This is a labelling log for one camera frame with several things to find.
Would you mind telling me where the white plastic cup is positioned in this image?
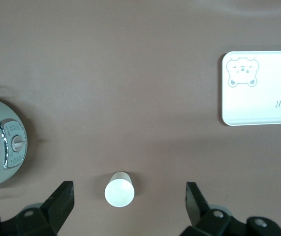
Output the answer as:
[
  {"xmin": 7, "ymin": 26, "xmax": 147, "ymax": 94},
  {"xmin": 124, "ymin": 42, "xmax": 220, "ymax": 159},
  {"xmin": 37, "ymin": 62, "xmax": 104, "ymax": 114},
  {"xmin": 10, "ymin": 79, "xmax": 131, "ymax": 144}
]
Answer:
[{"xmin": 104, "ymin": 171, "xmax": 135, "ymax": 207}]

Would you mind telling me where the cream tray with bear print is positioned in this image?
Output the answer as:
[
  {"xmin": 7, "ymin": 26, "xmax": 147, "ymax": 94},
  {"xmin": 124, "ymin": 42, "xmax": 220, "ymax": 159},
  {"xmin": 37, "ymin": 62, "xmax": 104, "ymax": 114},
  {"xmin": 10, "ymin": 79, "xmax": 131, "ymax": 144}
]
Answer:
[{"xmin": 221, "ymin": 50, "xmax": 281, "ymax": 126}]

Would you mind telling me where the brown table cover sheet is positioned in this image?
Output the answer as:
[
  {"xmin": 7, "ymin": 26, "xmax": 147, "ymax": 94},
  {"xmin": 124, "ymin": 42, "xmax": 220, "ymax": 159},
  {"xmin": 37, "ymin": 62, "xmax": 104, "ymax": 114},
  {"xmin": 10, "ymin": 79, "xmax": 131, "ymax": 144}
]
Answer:
[{"xmin": 0, "ymin": 0, "xmax": 281, "ymax": 236}]

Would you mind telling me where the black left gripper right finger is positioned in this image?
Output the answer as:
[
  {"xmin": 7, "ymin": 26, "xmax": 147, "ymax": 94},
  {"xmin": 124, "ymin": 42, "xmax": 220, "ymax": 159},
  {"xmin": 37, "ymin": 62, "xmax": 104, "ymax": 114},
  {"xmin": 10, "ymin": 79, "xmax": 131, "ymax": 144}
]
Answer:
[{"xmin": 179, "ymin": 181, "xmax": 281, "ymax": 236}]

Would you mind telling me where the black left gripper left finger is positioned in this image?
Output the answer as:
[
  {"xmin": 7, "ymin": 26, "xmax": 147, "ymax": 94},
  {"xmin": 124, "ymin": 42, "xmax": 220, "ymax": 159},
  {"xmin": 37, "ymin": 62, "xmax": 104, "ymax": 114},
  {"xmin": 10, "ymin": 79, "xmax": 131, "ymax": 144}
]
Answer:
[{"xmin": 0, "ymin": 181, "xmax": 75, "ymax": 236}]

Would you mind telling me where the grey electric cooking pot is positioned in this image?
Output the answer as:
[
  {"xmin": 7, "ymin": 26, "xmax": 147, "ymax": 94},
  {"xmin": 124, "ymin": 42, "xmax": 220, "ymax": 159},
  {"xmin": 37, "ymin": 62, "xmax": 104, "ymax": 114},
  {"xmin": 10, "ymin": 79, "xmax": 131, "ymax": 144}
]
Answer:
[{"xmin": 0, "ymin": 96, "xmax": 28, "ymax": 192}]

